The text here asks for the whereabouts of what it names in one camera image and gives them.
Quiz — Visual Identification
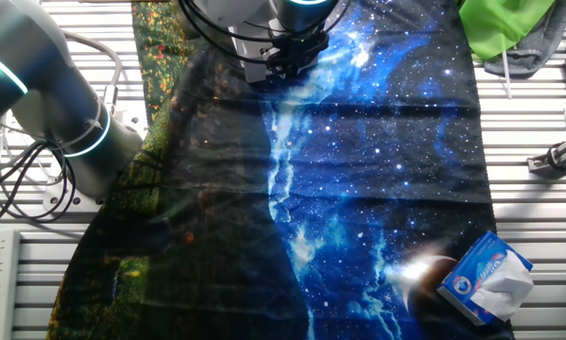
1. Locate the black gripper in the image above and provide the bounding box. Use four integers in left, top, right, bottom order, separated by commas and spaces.
263, 31, 331, 79

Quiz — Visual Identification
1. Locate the white plastic drawer cabinet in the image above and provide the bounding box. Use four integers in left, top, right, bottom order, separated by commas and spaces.
229, 23, 283, 84

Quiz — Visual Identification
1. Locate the galaxy and forest print cloth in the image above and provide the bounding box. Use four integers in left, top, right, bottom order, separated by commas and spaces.
45, 0, 515, 340

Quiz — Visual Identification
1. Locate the bright green cloth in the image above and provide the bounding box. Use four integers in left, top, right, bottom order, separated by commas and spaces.
457, 0, 557, 61

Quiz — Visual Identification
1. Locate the thin white stick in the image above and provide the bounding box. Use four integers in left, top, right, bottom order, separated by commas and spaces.
501, 49, 514, 100

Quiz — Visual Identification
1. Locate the dark grey cloth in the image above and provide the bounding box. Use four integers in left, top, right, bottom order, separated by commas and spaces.
483, 0, 566, 79

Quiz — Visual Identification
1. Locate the blue tissue box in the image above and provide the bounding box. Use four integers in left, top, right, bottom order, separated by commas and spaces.
436, 229, 535, 327

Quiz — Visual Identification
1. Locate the black gripper cable bundle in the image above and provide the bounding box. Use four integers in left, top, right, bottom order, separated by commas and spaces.
178, 0, 352, 65

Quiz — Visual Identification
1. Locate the thick grey base cable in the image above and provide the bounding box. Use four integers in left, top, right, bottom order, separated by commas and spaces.
62, 30, 124, 114

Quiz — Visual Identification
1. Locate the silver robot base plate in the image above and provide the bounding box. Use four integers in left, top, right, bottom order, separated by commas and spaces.
43, 177, 105, 213

